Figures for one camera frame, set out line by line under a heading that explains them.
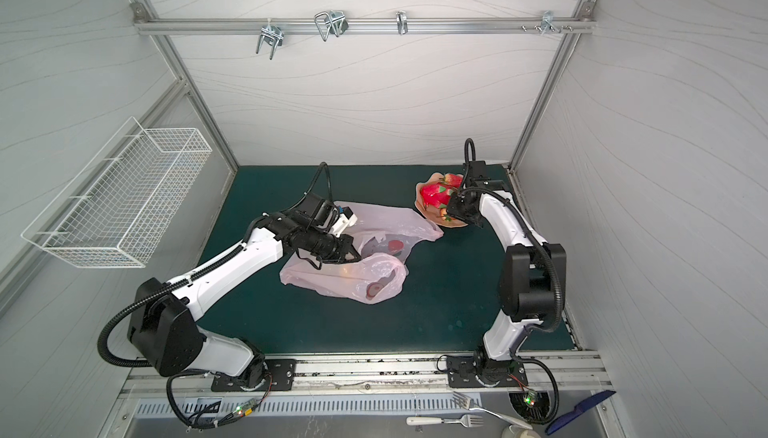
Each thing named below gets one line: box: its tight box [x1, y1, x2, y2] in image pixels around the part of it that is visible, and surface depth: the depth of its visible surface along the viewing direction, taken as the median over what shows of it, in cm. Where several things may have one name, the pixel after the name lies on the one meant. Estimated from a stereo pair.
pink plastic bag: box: [280, 201, 444, 304], surface depth 79 cm
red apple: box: [445, 173, 464, 188], surface depth 109 cm
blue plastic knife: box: [545, 390, 617, 435], surface depth 71 cm
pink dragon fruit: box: [420, 184, 451, 209], surface depth 103 cm
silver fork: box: [452, 392, 533, 430], surface depth 70 cm
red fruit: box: [388, 240, 404, 254], surface depth 100 cm
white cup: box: [502, 425, 541, 438], surface depth 63 cm
